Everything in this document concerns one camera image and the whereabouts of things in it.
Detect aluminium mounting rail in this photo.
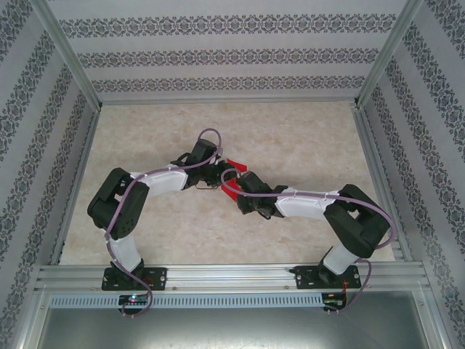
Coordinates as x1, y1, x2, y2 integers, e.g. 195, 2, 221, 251
34, 263, 426, 292

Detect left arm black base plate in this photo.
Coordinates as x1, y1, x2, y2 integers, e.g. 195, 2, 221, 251
101, 267, 168, 292

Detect grey metal sheet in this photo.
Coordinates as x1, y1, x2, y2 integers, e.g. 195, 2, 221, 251
36, 308, 439, 349

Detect aluminium table side rail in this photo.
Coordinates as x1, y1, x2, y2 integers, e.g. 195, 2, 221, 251
352, 107, 414, 262
49, 107, 102, 265

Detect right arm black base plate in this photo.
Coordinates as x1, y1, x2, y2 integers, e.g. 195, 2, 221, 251
294, 264, 360, 291

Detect slotted grey cable tray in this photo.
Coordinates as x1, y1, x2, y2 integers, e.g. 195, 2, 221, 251
49, 292, 324, 310

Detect aluminium frame post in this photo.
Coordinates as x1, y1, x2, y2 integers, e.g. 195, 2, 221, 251
352, 0, 426, 108
31, 0, 102, 110

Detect aluminium frame beam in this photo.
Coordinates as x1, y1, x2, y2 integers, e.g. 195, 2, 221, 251
417, 286, 453, 349
12, 286, 50, 349

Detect aluminium back rail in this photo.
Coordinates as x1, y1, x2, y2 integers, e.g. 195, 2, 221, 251
97, 96, 359, 107

